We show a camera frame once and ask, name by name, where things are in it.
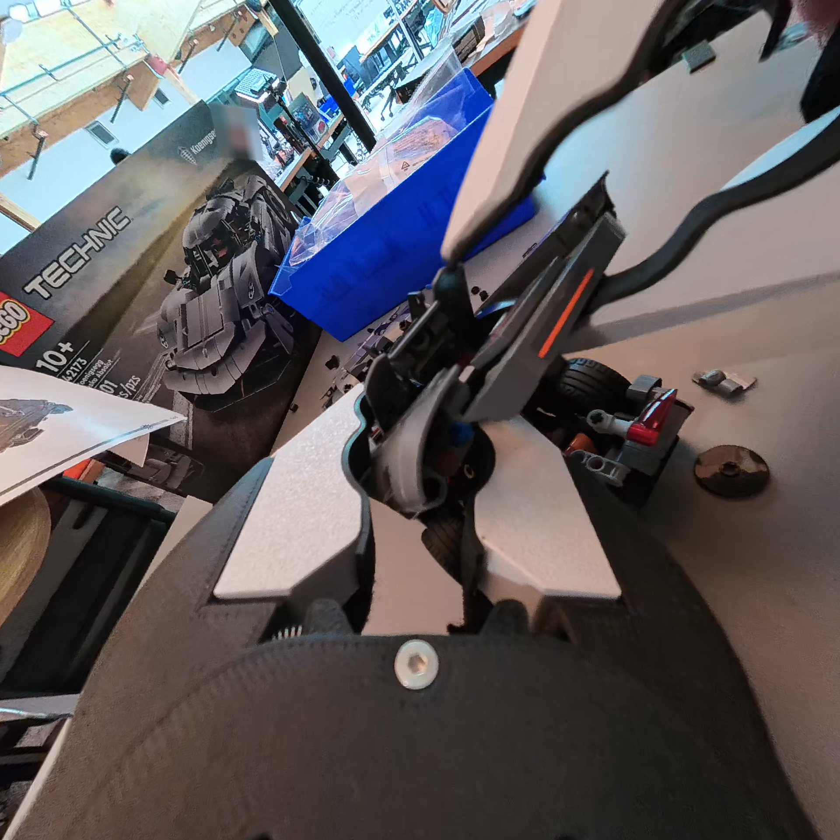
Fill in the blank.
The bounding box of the clear plastic parts bag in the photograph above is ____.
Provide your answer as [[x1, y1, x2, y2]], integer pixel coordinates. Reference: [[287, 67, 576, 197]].
[[289, 46, 490, 263]]

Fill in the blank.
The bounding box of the blue plastic bin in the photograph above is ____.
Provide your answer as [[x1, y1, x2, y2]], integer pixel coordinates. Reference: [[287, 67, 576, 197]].
[[269, 66, 546, 343]]

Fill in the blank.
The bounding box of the round wooden disc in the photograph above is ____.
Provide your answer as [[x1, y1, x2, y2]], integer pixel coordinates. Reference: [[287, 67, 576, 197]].
[[0, 486, 53, 627]]

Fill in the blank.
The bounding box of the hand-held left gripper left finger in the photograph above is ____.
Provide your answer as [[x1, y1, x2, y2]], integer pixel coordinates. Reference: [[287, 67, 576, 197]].
[[213, 387, 376, 624]]

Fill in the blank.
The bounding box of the grey lego car model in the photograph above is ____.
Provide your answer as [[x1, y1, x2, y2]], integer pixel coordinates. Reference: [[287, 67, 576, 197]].
[[325, 262, 697, 572]]

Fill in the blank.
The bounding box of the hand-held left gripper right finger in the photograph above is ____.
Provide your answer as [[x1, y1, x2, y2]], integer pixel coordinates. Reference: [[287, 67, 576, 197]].
[[459, 419, 622, 624]]

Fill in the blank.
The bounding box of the black post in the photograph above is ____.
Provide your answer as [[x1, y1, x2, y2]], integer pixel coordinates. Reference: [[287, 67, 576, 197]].
[[268, 0, 379, 153]]

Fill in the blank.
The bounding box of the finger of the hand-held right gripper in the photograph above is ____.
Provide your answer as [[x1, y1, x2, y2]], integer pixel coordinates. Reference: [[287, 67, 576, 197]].
[[441, 0, 690, 265], [576, 112, 840, 342]]

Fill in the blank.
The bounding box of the cardboard car model box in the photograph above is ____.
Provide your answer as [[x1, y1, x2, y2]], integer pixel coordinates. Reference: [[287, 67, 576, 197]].
[[0, 101, 324, 503]]

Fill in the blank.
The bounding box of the black metal rack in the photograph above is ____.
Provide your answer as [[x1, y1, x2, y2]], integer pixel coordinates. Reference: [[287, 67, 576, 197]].
[[0, 476, 217, 690]]

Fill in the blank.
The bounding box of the printed instruction sheet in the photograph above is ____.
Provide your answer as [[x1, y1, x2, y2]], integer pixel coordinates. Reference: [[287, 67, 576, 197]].
[[0, 364, 189, 508]]

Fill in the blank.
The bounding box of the grey curved lego piece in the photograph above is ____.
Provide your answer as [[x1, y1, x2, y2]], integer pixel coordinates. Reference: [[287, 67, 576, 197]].
[[693, 369, 757, 399]]

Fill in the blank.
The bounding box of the black round screw washer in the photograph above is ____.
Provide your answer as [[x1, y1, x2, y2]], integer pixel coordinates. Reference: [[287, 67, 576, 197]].
[[693, 444, 770, 500]]

